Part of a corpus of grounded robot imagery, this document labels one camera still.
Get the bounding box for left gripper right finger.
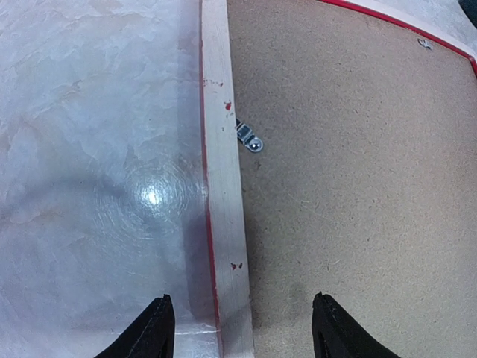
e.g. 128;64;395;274
312;292;399;358

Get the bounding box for brown backing board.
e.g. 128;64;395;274
225;0;477;358

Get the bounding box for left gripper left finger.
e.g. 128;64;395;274
95;295;175;358

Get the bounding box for red wooden picture frame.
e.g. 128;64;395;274
199;0;477;358

